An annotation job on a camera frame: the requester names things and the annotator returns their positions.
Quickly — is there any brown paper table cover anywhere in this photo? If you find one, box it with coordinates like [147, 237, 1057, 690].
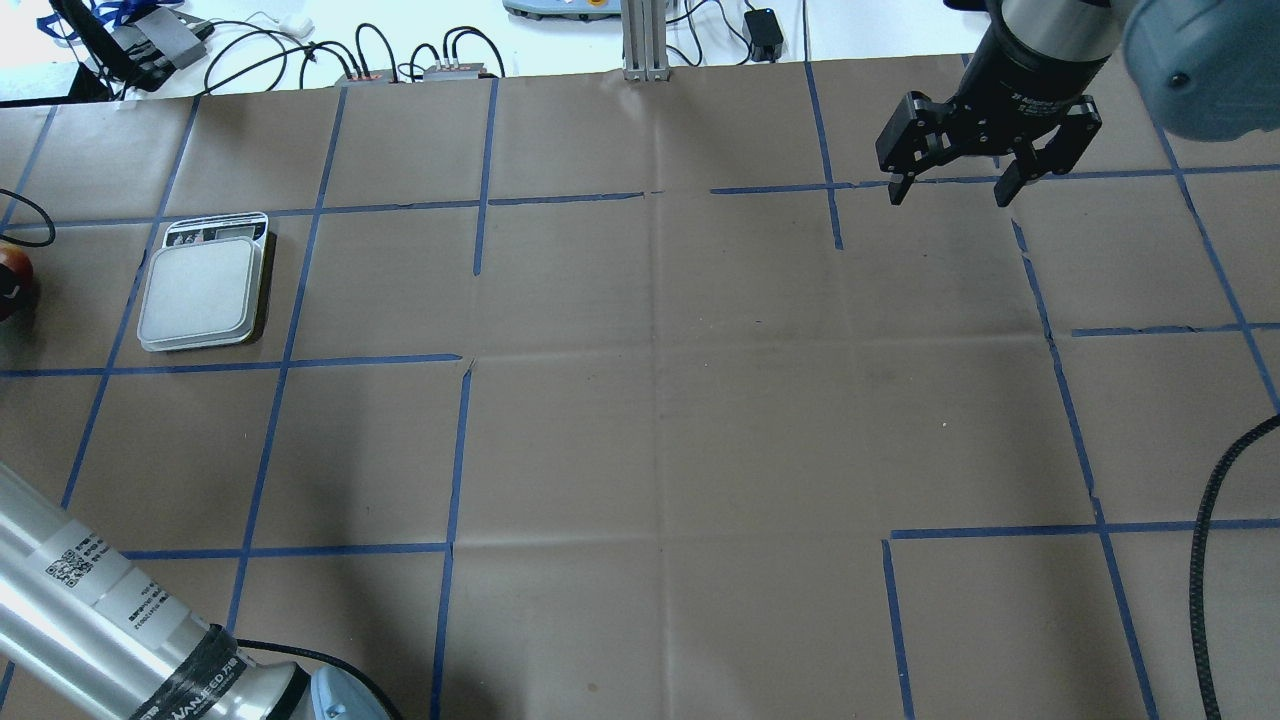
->
[3, 56, 1277, 719]

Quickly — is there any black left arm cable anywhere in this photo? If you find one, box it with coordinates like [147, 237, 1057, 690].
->
[0, 188, 58, 247]

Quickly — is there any red yellow mango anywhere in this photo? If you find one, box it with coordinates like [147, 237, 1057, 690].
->
[1, 243, 37, 322]

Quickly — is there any aluminium frame post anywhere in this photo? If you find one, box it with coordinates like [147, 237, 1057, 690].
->
[620, 0, 669, 82]

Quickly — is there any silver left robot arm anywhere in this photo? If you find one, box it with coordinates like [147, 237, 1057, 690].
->
[1, 468, 399, 719]

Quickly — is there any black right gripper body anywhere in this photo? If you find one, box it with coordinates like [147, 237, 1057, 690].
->
[934, 26, 1105, 161]

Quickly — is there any silver digital kitchen scale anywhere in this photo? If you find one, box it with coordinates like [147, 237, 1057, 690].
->
[136, 211, 276, 354]

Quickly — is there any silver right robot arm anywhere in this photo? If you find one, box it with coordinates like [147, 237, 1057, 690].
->
[876, 1, 1279, 208]

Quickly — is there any grey usb hub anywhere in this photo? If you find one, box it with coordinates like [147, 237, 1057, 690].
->
[102, 6, 214, 92]

